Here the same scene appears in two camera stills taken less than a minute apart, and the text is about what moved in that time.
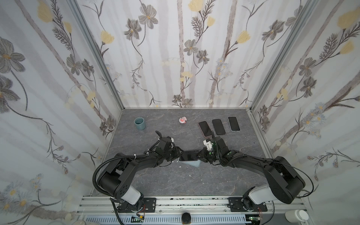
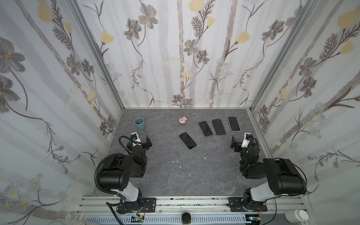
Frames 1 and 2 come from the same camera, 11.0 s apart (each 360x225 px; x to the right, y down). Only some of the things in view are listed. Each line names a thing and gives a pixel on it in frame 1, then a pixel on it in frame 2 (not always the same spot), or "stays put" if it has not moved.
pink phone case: [205, 129] stays put
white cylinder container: [294, 216] stays put
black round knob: [186, 218] stays put
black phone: [234, 123] stays put
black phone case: [219, 127] stays put
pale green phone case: [196, 163] to [187, 140]
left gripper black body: [171, 154] to [144, 146]
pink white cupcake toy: [183, 120] stays put
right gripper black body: [205, 154] to [241, 144]
